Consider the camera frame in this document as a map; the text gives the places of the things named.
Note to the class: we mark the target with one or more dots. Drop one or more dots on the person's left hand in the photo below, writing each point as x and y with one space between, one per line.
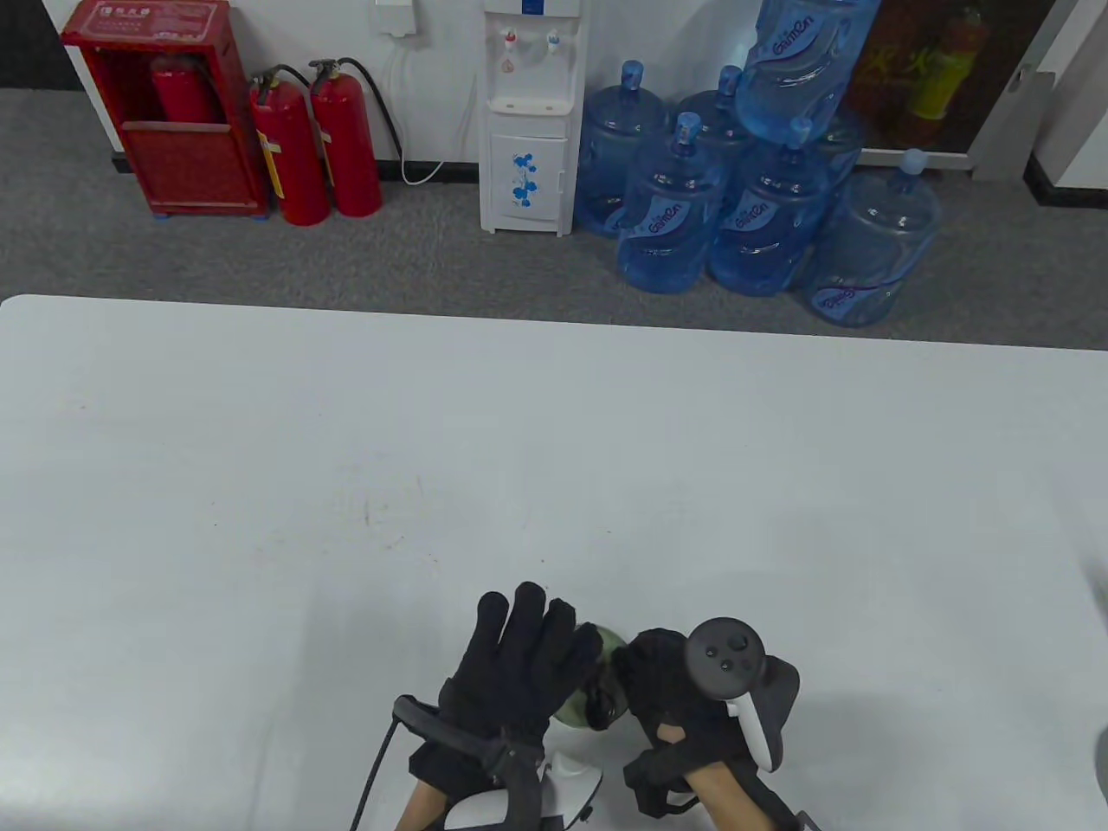
511 675

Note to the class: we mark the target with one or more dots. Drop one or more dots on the person's right hand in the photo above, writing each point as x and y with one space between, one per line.
662 684

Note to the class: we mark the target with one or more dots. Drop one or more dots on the clear seasoning bottle black cap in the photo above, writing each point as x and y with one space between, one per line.
597 705

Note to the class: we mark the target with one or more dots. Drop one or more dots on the green seasoning dish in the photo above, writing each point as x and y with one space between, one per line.
571 711

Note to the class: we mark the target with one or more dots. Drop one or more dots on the person's right forearm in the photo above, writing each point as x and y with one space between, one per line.
727 801

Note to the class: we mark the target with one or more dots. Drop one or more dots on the person's left forearm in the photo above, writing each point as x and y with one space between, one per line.
420 805

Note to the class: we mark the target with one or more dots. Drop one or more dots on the right black white controller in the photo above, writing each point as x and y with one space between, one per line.
723 658

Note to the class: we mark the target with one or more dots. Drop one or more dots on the black white controller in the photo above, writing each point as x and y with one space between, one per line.
571 779
723 658

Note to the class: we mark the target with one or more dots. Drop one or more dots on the left black white controller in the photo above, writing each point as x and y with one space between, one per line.
571 779

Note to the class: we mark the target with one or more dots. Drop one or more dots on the stack of blue water jugs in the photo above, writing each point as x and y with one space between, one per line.
666 225

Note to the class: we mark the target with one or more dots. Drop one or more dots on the white water dispenser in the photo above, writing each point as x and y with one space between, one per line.
528 130

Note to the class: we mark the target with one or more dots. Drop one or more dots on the red fire extinguisher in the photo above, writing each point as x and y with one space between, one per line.
346 147
290 156

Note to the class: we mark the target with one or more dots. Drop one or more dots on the red fire extinguisher cabinet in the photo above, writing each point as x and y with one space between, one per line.
190 164

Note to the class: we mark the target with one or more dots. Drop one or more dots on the dark framed poster panel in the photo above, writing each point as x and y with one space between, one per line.
952 104

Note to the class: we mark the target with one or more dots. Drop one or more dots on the red extinguisher inside cabinet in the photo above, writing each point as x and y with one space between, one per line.
182 91

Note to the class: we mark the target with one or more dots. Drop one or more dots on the black left wrist mount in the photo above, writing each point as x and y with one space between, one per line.
450 736

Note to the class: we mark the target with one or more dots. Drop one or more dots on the black wrist mount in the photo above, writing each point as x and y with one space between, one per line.
649 779
450 736

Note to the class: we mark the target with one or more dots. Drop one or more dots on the black right wrist mount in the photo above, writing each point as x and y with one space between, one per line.
649 779

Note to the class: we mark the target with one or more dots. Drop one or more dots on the grey door frame post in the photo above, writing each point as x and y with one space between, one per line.
1008 130

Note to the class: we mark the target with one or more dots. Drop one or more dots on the white wall socket box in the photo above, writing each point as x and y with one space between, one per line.
396 16

